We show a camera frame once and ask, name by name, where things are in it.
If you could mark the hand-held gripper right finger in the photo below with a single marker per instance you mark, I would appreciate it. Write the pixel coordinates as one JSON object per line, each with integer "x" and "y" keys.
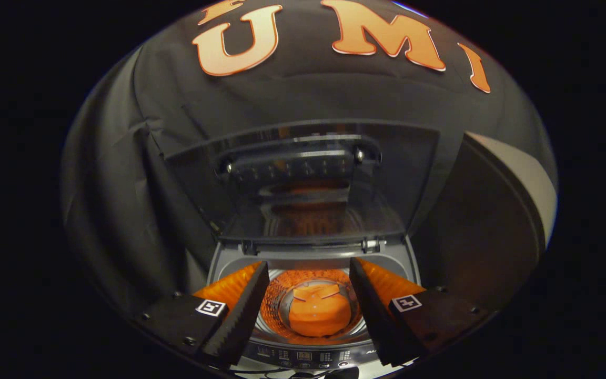
{"x": 376, "y": 321}

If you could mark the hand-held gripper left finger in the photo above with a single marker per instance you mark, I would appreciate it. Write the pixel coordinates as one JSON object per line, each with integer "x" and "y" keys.
{"x": 240, "y": 321}

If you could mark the yellow polo shirt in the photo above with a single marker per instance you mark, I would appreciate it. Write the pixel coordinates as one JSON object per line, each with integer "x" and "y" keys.
{"x": 319, "y": 316}

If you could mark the grey washing machine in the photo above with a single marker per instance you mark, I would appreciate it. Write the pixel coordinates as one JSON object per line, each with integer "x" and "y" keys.
{"x": 313, "y": 258}

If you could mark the dark transparent washing machine lid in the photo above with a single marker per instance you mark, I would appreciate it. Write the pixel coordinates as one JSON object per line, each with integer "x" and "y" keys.
{"x": 387, "y": 184}

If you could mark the black backdrop cloth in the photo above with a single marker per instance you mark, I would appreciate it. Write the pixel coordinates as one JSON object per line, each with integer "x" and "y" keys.
{"x": 308, "y": 95}

